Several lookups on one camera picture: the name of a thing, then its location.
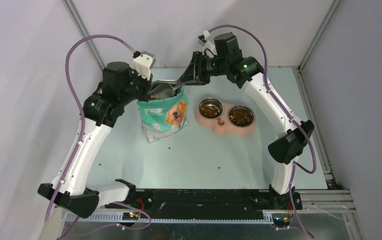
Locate metal food scoop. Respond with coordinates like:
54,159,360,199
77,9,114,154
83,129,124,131
148,82,186,100

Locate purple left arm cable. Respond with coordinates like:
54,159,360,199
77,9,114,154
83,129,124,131
44,34,152,239

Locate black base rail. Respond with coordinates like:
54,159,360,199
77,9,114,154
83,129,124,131
123,189,303,221

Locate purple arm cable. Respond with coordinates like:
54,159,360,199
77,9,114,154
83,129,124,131
207,24,317,239
44,34,152,239

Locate kibble in right bowl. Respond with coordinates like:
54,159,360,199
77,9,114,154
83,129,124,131
229,107,254,127

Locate steel bowl left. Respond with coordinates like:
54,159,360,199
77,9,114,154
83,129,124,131
198,98,224,118

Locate steel bowl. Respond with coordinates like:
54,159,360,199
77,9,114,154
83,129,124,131
198,98,224,118
227,105,256,128

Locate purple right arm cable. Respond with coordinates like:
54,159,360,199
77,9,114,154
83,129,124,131
207,24,317,239

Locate steel bowl right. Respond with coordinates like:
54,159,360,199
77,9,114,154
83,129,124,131
227,105,256,128

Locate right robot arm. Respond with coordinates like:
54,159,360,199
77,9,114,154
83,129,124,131
178,30,314,209

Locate pink double bowl stand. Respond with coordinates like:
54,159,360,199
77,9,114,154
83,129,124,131
194,99,256,136

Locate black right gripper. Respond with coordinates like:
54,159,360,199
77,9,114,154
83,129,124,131
178,50,229,86

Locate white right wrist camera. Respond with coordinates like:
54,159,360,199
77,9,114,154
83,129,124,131
198,30,215,58

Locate green pet food bag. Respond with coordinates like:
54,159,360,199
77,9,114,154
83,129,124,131
137,80,189,143

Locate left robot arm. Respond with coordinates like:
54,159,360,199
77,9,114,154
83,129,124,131
38,61,152,219

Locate kibble in bowl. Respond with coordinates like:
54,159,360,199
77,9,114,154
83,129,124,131
229,107,254,127
199,105,222,119

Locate kibble in left bowl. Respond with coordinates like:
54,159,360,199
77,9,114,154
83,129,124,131
199,105,222,119

